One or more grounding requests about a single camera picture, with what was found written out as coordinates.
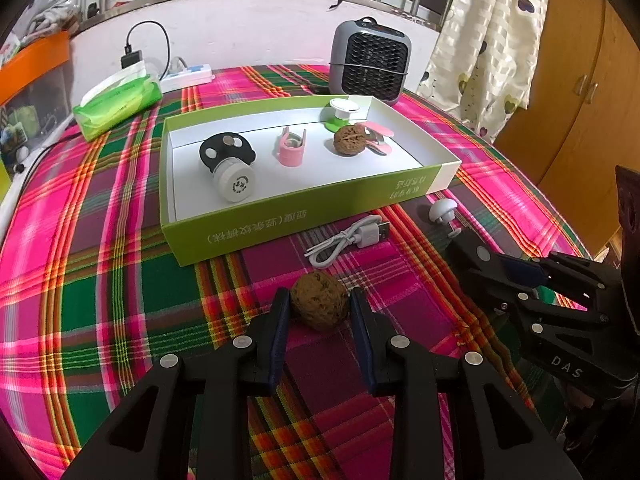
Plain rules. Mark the grey desktop heater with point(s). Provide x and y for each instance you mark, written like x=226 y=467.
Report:
x=370 y=62

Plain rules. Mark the white power strip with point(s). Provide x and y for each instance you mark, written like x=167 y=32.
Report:
x=190 y=76

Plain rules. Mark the pink plastic clip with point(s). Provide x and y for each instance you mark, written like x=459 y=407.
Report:
x=290 y=155

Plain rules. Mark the black oval device metal buttons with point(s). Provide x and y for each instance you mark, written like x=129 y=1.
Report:
x=215 y=147

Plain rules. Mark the small brown walnut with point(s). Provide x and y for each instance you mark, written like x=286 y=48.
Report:
x=350 y=140

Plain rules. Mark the pink green plaid tablecloth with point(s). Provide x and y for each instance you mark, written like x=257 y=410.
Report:
x=100 y=270

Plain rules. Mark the white mushroom-shaped knob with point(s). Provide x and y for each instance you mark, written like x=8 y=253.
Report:
x=442 y=210

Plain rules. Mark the clear bin orange lid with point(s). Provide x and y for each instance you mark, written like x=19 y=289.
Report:
x=30 y=70

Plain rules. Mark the large brown walnut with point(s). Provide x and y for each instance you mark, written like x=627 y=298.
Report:
x=320 y=302

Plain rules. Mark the light cloth pile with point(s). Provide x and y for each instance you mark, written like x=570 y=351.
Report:
x=52 y=7

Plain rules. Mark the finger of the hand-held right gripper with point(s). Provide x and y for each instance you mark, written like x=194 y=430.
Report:
x=480 y=260
x=522 y=274

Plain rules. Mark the green tissue pack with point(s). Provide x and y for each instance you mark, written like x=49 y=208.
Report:
x=120 y=102

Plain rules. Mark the white cylindrical bottle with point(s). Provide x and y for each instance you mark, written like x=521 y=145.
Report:
x=232 y=182

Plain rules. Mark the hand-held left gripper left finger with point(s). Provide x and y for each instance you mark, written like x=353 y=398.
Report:
x=276 y=340

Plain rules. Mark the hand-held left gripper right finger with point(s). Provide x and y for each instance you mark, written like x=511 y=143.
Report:
x=361 y=340

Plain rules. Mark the wooden wardrobe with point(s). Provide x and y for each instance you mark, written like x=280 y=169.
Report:
x=575 y=125

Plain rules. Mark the black charger plug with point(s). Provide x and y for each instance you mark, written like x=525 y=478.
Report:
x=131 y=59

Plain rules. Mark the green and white round cap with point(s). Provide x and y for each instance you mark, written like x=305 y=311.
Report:
x=340 y=115

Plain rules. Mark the cream curtain with hearts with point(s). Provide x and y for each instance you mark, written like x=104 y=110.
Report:
x=480 y=50

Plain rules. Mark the green cardboard box tray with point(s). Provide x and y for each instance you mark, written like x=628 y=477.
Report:
x=240 y=237

